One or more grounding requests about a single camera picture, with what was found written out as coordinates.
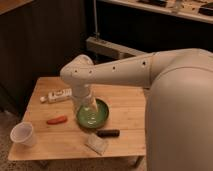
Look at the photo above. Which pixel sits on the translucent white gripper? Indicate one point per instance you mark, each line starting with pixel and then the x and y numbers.
pixel 82 96

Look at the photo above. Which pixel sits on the black eraser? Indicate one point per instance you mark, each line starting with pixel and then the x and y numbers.
pixel 108 133

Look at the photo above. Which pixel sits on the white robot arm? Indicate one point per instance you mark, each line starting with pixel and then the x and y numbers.
pixel 179 109

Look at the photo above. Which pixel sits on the white sponge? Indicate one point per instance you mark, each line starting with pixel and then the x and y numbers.
pixel 97 144

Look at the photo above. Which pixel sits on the green plate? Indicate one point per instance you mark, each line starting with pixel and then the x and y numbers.
pixel 95 121

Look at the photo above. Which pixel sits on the wooden table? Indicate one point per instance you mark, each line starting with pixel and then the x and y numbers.
pixel 67 140

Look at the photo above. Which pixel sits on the orange carrot toy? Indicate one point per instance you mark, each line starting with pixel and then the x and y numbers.
pixel 58 120

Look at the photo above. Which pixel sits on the white lying bottle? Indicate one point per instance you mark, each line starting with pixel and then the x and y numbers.
pixel 57 96

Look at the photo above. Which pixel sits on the white plastic cup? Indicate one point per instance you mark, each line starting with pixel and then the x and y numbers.
pixel 23 133

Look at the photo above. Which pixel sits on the vertical metal pole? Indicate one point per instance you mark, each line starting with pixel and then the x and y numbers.
pixel 95 19

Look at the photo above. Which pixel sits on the dark wooden cabinet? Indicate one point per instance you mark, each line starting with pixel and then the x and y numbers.
pixel 36 40

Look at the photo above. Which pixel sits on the white upper shelf board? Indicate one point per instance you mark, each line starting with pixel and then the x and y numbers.
pixel 197 10

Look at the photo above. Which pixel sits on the grey metal shelf rail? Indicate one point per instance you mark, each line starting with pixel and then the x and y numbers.
pixel 109 49

